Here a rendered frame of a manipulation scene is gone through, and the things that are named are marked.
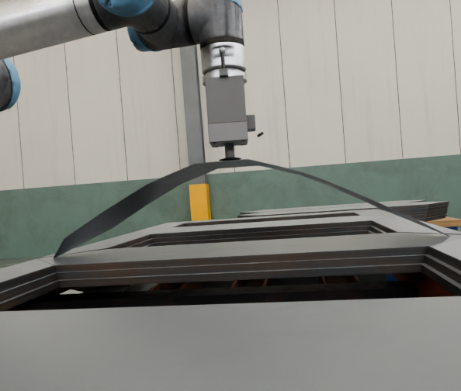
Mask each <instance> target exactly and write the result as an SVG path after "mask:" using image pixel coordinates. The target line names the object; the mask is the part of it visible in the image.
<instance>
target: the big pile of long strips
mask: <svg viewBox="0 0 461 391"><path fill-rule="evenodd" d="M379 203H381V204H383V205H385V206H388V207H390V208H392V209H395V210H396V211H399V212H401V213H404V214H406V215H408V216H411V217H413V218H415V219H416V220H420V221H423V222H427V221H431V220H438V219H443V218H445V216H447V214H446V213H447V211H448V210H447V207H448V206H449V205H448V203H449V201H444V202H427V200H405V201H389V202H379ZM363 209H381V208H378V207H376V206H373V205H371V204H369V203H367V202H366V203H355V204H343V205H331V206H309V207H297V208H286V209H264V210H256V211H249V212H243V213H240V214H241V215H237V218H245V217H257V216H279V215H292V214H304V213H326V212H339V211H351V210H363ZM381 210H383V209H381Z"/></svg>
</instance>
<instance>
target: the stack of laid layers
mask: <svg viewBox="0 0 461 391"><path fill-rule="evenodd" d="M340 216H359V215H358V214H356V213H335V214H322V215H310V216H287V217H275V218H262V219H250V220H227V221H215V222H202V223H184V224H181V225H178V226H176V227H193V226H205V225H217V224H230V223H254V222H266V221H278V220H302V219H315V218H327V217H340ZM446 235H448V236H449V237H448V236H446ZM446 235H444V234H422V233H401V232H395V231H393V230H391V229H389V228H387V227H384V226H382V225H380V224H378V223H375V222H373V221H360V222H347V223H322V224H310V225H296V226H284V227H259V228H246V229H233V230H209V231H196V232H183V233H170V234H150V235H147V236H145V237H141V238H138V239H136V240H132V241H129V242H126V243H123V244H119V245H116V246H114V247H110V248H107V249H102V250H96V251H86V252H80V253H74V254H64V255H60V256H58V257H56V258H54V257H48V258H38V259H40V260H42V261H45V262H47V263H50V264H52V265H54V266H52V267H49V268H45V269H43V270H40V271H38V272H33V273H30V274H28V275H24V276H21V277H18V278H16V279H12V280H9V281H6V282H2V283H0V311H6V310H9V309H11V308H13V307H15V306H18V305H20V304H23V303H25V302H28V301H30V300H31V299H35V298H36V297H39V296H42V295H44V294H46V293H49V292H51V291H54V290H55V289H59V288H64V287H82V286H101V285H137V284H156V283H174V282H211V281H229V280H248V279H284V278H302V277H321V276H340V275H376V274H395V273H413V272H422V273H423V274H425V275H427V276H428V277H429V278H430V279H432V280H433V281H435V282H437V283H438V284H439V285H441V286H442V287H444V288H445V289H447V290H448V291H450V292H451V293H452V294H454V295H455V296H461V261H459V260H456V259H455V258H452V257H450V256H448V255H446V254H443V253H442V252H440V251H437V250H435V249H433V248H431V247H429V246H430V245H433V244H439V243H442V242H446V241H449V240H454V239H457V238H461V234H446Z"/></svg>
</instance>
